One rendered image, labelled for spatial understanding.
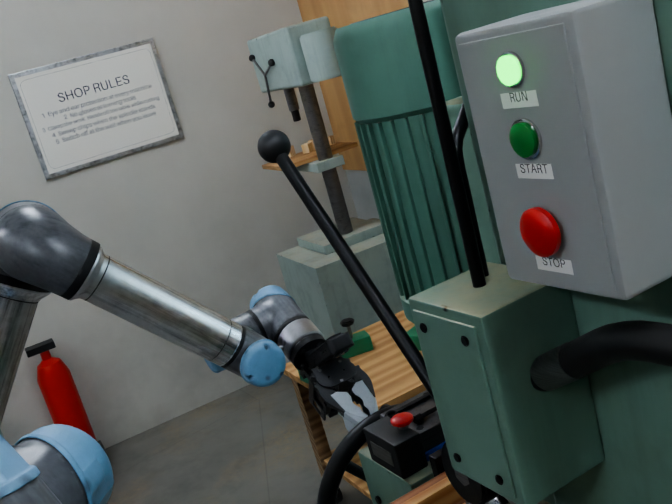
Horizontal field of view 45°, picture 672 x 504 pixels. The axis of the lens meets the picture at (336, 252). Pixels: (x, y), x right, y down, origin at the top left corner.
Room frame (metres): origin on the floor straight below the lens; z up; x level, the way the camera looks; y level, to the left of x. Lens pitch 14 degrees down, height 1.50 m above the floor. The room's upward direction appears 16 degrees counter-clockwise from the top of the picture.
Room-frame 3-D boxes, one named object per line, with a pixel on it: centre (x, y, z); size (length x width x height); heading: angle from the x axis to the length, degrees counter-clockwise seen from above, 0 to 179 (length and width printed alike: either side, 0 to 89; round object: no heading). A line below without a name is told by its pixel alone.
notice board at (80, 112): (3.70, 0.83, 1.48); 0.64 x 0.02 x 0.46; 113
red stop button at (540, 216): (0.46, -0.12, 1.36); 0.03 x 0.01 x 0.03; 25
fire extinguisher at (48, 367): (3.39, 1.33, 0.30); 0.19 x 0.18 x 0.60; 23
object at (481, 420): (0.56, -0.09, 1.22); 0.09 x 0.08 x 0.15; 25
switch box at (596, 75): (0.47, -0.15, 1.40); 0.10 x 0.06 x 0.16; 25
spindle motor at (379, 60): (0.82, -0.14, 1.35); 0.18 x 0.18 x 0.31
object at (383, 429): (0.99, -0.04, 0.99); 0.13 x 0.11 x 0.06; 115
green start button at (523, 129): (0.46, -0.12, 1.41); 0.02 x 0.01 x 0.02; 25
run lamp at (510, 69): (0.46, -0.12, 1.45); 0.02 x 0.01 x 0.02; 25
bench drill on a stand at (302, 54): (3.23, -0.07, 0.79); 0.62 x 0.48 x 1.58; 21
